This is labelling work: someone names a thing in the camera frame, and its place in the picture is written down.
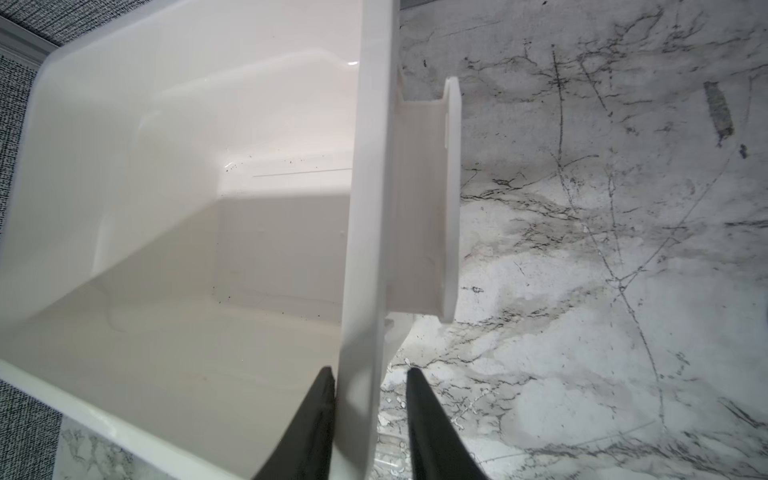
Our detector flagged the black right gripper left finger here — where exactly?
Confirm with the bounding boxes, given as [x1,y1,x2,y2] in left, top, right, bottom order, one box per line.
[253,366,336,480]

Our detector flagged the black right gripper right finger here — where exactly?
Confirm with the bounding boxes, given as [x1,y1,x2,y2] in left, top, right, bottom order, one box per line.
[406,368,486,480]

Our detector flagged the white plastic storage bin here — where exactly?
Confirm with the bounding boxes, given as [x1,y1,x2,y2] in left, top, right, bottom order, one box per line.
[1,1,462,479]

